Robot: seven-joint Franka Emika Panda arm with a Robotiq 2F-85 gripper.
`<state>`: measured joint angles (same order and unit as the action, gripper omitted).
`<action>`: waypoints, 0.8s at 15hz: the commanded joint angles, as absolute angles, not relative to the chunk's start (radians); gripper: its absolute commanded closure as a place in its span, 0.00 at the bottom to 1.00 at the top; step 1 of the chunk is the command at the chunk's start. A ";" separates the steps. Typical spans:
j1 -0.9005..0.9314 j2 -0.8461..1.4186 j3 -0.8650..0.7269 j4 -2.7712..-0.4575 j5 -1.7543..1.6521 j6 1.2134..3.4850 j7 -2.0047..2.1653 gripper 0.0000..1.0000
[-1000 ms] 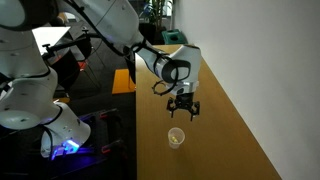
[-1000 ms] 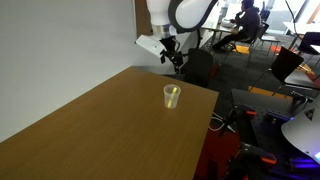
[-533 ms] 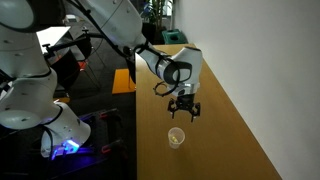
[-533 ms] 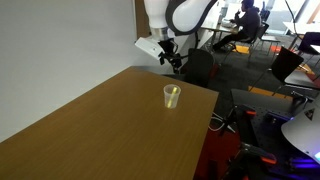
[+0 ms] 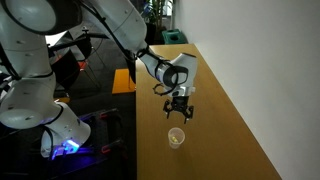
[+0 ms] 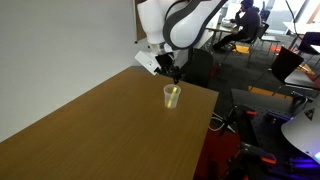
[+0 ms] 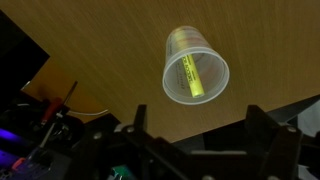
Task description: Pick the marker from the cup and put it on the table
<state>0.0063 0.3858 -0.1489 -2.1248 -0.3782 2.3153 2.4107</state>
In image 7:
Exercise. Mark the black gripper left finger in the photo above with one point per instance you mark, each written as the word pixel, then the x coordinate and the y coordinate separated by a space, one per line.
pixel 140 116

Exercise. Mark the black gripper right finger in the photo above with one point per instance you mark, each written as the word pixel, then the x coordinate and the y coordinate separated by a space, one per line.
pixel 260 133

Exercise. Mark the clear plastic cup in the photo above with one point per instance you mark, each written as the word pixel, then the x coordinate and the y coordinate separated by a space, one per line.
pixel 213 73

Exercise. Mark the yellow marker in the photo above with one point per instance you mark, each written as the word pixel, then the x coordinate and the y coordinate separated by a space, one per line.
pixel 194 78

